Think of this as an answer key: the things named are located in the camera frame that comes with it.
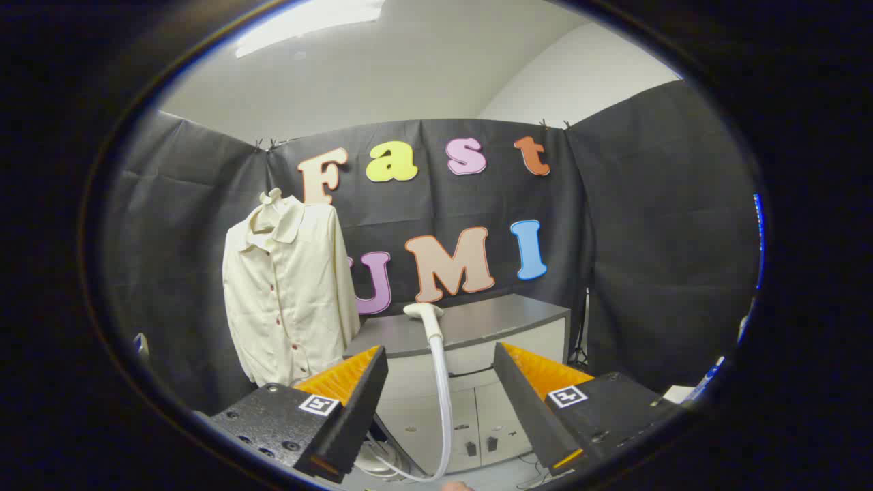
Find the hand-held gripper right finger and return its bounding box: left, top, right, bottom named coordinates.
left=492, top=343, right=683, bottom=477

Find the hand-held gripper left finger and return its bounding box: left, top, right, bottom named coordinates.
left=208, top=346, right=389, bottom=484

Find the cream button shirt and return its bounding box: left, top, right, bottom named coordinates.
left=222, top=193, right=361, bottom=388

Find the white cabinet with grey top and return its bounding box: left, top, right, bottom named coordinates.
left=344, top=293, right=572, bottom=475

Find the bundle of dark cables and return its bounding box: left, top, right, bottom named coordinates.
left=568, top=290, right=591, bottom=368

